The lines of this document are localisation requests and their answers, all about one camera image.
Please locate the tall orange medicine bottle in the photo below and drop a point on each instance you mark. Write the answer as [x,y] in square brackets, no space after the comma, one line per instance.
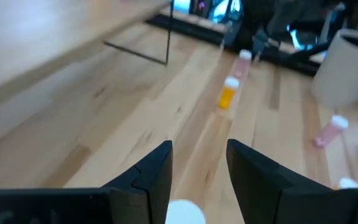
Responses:
[348,183]

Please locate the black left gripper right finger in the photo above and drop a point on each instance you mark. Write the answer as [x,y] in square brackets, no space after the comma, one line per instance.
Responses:
[259,193]

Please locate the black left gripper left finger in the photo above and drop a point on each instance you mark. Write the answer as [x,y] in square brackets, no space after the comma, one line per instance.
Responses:
[148,193]

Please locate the pink medicine bottle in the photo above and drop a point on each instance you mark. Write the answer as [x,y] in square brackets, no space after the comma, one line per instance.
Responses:
[329,132]
[242,63]

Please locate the wide orange medicine bottle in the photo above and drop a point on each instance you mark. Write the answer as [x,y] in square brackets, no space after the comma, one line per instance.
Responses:
[185,214]

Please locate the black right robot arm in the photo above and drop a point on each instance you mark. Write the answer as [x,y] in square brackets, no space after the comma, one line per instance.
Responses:
[291,21]

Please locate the white plant pot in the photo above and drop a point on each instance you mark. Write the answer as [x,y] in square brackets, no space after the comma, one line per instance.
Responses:
[343,71]

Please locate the wooden shelf with black frame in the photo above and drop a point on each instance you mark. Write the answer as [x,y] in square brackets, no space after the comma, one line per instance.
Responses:
[42,37]

